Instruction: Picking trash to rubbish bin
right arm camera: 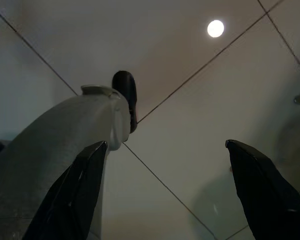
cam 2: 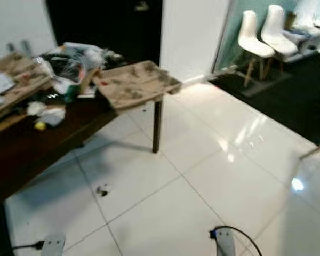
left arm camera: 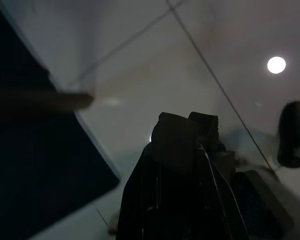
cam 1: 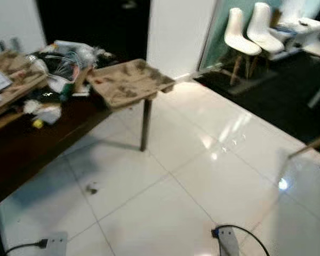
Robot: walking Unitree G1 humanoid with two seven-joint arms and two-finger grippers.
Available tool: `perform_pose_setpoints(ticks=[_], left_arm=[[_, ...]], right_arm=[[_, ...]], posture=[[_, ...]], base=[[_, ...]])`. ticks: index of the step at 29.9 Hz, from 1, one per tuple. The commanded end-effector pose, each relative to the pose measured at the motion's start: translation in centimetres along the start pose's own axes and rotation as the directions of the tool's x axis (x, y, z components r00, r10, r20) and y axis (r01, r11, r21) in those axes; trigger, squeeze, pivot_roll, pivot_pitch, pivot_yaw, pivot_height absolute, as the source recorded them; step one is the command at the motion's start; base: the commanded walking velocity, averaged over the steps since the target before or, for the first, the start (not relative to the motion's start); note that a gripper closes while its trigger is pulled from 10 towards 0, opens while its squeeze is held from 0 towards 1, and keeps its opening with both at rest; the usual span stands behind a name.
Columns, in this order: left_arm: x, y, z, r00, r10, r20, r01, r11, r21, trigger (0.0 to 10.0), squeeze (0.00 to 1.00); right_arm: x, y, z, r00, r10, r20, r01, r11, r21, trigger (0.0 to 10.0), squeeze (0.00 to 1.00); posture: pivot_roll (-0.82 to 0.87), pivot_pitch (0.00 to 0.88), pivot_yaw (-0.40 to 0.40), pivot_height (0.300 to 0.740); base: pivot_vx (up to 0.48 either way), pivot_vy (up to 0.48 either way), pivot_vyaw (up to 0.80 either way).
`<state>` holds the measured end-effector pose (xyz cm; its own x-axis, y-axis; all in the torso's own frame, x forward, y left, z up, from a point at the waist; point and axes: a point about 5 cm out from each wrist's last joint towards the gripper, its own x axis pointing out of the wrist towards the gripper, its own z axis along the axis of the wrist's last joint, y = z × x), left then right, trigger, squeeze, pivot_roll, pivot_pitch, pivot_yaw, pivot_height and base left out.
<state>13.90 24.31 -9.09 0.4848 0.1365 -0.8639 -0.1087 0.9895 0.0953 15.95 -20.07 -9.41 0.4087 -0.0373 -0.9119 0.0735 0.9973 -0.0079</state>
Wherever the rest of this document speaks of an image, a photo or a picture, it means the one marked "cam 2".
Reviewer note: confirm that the small dark trash scrap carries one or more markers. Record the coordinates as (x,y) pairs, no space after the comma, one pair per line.
(103,190)

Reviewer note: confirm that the white desk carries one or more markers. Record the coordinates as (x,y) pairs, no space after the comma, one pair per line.
(314,32)

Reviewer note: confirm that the black floor rug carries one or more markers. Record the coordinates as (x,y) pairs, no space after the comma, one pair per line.
(282,101)

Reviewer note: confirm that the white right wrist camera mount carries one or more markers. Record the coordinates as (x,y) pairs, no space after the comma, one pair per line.
(225,244)

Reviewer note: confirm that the crumpled white paper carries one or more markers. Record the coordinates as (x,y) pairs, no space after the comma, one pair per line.
(50,113)

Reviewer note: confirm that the white shell chair wooden legs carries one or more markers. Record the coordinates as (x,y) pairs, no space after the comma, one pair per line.
(250,38)
(277,33)

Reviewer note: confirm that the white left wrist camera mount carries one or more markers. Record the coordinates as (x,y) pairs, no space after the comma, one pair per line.
(55,245)

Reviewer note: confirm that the white paper sheet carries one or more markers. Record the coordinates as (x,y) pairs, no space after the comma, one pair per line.
(1,85)

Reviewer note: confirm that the flat cardboard tray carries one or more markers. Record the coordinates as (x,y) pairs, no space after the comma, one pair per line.
(136,84)
(24,74)

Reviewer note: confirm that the small yellow object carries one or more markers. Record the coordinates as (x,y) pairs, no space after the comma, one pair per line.
(40,126)

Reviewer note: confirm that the dark brown table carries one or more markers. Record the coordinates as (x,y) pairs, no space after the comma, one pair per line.
(37,152)

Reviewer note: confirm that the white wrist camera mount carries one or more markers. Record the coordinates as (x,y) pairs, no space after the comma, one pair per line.
(55,245)
(225,244)

